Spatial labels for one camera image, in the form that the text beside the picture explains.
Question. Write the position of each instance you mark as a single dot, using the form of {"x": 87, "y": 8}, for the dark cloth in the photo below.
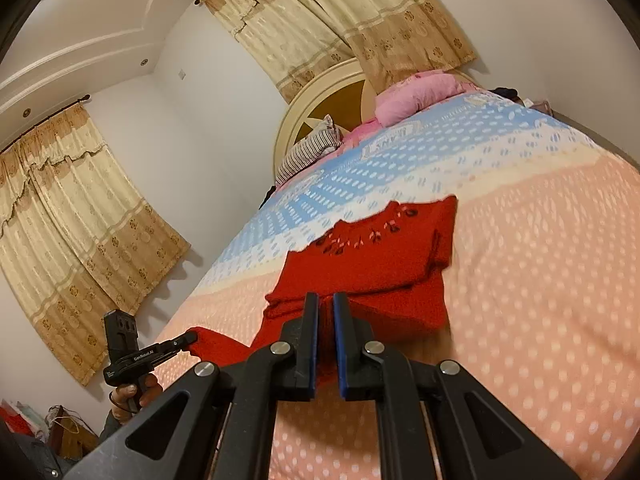
{"x": 267, "y": 196}
{"x": 506, "y": 93}

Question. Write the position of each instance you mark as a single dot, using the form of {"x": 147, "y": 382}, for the person's left hand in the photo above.
{"x": 147, "y": 392}

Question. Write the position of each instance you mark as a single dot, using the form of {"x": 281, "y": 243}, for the striped pillow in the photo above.
{"x": 307, "y": 152}

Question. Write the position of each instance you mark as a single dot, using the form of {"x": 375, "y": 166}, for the polka dot bedspread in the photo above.
{"x": 525, "y": 240}

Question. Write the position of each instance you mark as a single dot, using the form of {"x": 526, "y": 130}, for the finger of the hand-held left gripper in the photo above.
{"x": 186, "y": 337}

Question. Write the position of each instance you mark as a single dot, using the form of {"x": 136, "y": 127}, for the wooden furniture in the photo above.
{"x": 72, "y": 435}

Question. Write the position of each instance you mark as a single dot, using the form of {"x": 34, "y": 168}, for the dark curtain rod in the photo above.
{"x": 50, "y": 116}

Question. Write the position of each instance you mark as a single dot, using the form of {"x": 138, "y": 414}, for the red embroidered knit sweater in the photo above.
{"x": 360, "y": 260}

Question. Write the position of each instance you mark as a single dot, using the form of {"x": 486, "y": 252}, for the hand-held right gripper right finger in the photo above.
{"x": 341, "y": 345}

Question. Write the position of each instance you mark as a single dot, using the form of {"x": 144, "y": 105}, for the person's left forearm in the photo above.
{"x": 112, "y": 427}

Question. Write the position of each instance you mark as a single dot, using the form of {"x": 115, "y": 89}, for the cream wooden headboard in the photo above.
{"x": 320, "y": 105}

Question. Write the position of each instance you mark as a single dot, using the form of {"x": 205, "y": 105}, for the person's grey jacket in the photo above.
{"x": 27, "y": 455}

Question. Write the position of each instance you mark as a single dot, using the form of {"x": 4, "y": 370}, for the pink pillow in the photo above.
{"x": 415, "y": 95}

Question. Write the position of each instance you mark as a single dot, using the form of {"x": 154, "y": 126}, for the beige side window curtain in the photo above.
{"x": 75, "y": 240}

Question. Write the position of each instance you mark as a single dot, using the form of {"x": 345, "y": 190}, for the beige patterned curtain panel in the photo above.
{"x": 395, "y": 15}
{"x": 280, "y": 25}

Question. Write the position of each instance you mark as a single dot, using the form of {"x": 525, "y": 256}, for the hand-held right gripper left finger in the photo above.
{"x": 313, "y": 345}

